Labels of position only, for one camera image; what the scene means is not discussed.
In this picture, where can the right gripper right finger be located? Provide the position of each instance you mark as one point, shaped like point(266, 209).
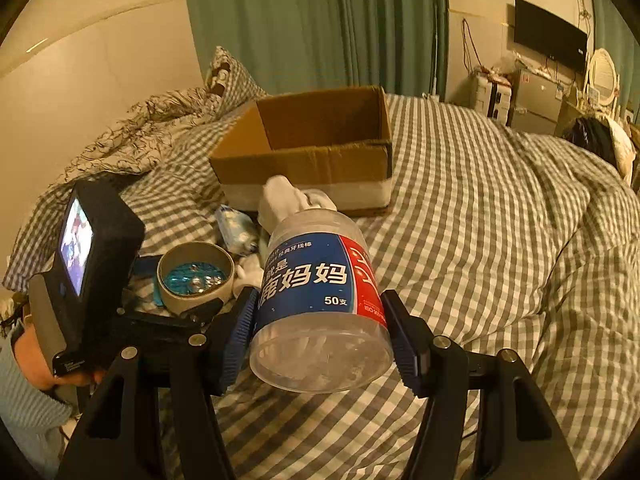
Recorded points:
point(411, 342)

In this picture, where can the blue tissue pack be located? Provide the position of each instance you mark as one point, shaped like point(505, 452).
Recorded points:
point(237, 230)

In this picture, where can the tape roll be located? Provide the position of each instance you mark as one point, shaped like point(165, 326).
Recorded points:
point(200, 251)

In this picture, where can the small grey fridge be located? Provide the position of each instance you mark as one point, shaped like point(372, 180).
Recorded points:
point(535, 103)

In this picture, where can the white knit glove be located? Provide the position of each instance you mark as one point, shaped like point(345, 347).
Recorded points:
point(280, 199)

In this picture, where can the white oval mirror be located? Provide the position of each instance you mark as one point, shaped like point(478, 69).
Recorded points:
point(602, 83)

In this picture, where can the brown cardboard box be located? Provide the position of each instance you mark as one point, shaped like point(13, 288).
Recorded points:
point(337, 141)

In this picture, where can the checked pillow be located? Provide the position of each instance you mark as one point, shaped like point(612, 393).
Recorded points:
point(228, 84)

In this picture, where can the white suitcase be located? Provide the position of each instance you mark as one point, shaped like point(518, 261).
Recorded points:
point(491, 96)

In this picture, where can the clear plastic jar blue label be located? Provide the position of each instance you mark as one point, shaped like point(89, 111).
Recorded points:
point(320, 324)

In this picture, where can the black wall television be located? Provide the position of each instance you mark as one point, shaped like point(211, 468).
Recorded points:
point(550, 35)

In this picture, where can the green curtain right window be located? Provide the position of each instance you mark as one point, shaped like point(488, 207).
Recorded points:
point(613, 34)

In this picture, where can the chair with dark clothes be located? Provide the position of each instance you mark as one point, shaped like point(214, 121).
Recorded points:
point(603, 136)

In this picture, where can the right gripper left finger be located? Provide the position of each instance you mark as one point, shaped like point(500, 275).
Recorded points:
point(241, 323)

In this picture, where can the green curtain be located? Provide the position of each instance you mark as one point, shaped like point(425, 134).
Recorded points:
point(301, 45)

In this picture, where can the person's left hand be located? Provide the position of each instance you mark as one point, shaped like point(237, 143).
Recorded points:
point(34, 366)

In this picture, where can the blue pill blister pack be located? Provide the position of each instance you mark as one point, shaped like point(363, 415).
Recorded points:
point(188, 284)

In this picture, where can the floral patterned quilt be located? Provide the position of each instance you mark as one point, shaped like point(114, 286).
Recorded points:
point(147, 134)

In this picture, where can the light blue sleeve forearm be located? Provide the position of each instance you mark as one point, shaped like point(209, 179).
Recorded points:
point(33, 418)

